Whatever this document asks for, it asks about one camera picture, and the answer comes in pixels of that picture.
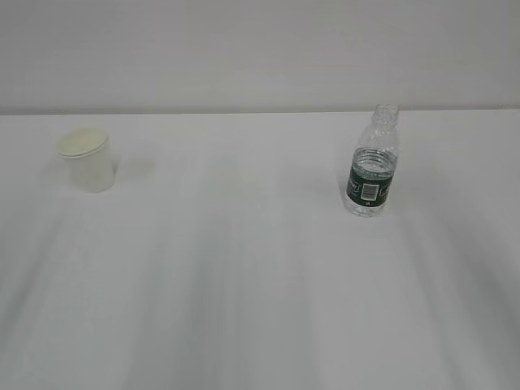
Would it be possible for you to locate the clear water bottle green label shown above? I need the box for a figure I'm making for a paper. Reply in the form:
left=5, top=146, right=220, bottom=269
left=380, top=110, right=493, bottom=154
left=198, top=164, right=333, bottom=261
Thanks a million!
left=344, top=104, right=399, bottom=218

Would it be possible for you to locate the white paper cup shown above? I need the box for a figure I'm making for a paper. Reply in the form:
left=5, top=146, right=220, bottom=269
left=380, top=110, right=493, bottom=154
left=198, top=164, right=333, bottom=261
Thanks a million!
left=57, top=128, right=115, bottom=193

